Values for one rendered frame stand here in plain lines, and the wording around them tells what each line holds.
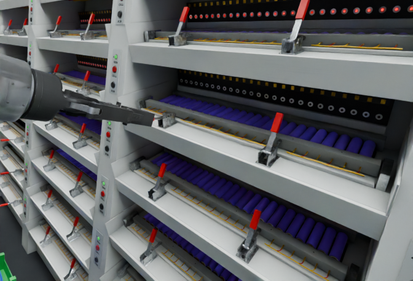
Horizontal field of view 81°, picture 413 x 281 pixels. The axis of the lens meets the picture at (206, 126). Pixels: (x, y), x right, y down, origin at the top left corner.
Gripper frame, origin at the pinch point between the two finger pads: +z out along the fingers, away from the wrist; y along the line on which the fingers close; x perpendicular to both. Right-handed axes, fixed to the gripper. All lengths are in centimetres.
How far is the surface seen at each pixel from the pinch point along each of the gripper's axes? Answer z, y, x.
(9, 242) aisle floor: 19, -101, -90
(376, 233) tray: 8.6, 44.1, -4.8
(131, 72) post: 6.6, -16.0, 10.1
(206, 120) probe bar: 12.4, 8.7, 3.3
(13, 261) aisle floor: 17, -85, -90
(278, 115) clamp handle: 8.3, 26.6, 7.6
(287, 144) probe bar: 12.8, 28.2, 3.2
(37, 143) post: 15, -86, -30
